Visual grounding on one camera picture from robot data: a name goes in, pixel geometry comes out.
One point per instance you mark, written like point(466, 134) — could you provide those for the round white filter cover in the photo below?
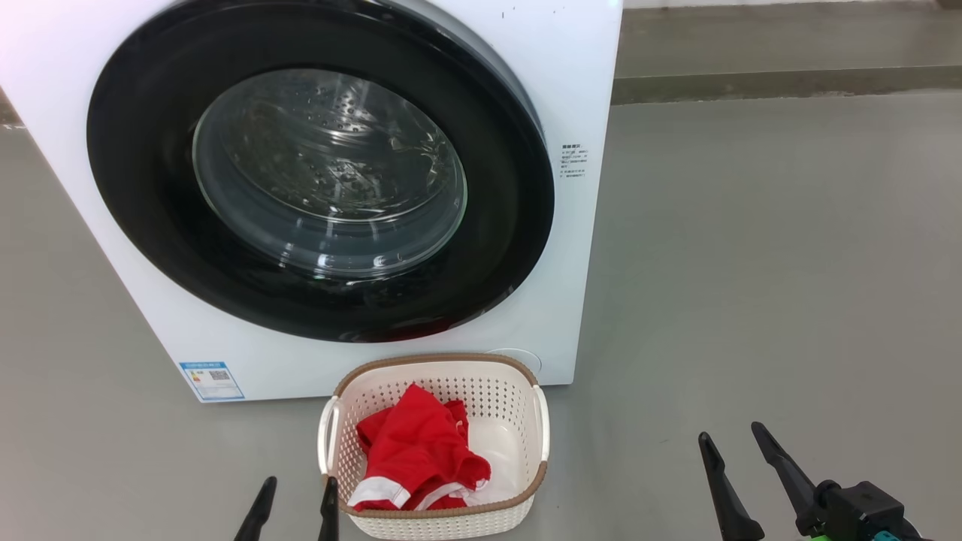
point(526, 358)

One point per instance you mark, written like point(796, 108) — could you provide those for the small printed text sticker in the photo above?
point(573, 161)

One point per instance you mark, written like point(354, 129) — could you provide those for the black glass washing machine door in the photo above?
point(150, 188)

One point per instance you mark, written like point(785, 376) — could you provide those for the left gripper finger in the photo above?
point(259, 515)
point(329, 515)

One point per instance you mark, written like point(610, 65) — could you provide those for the cream perforated laundry basket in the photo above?
point(436, 526)

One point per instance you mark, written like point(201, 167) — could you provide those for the blue energy label sticker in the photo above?
point(212, 381)

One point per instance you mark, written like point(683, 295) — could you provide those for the white washing machine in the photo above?
point(571, 300)

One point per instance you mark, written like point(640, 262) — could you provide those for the dark grey skirting board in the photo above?
point(789, 84)

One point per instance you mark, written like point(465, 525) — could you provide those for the red white garment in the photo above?
point(421, 451)

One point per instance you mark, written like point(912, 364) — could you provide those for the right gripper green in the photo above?
point(813, 537)

